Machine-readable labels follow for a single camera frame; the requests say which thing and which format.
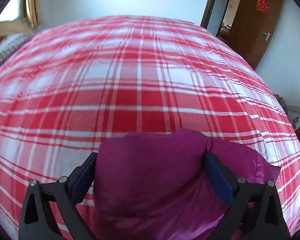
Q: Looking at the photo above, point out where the right yellow curtain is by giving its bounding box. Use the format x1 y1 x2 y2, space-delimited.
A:
26 0 42 28

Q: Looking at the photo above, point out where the brown wooden door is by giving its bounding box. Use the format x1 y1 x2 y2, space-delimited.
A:
226 0 283 69

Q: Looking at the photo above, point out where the red white plaid bedsheet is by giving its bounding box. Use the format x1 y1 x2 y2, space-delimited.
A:
0 16 300 239

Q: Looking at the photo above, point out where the magenta puffer jacket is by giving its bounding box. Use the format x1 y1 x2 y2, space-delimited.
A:
93 129 280 239

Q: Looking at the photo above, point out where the silver door handle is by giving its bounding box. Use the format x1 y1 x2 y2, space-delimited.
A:
262 31 271 41

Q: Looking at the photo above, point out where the striped grey pillow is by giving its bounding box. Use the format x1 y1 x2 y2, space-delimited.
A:
0 33 34 66

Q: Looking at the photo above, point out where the window with frame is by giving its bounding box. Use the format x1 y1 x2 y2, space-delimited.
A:
0 0 26 22

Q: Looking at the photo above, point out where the red paper door decoration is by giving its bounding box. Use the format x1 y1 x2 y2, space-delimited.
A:
255 0 270 13

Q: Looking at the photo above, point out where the cream wooden headboard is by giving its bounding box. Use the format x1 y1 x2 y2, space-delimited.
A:
0 20 34 42

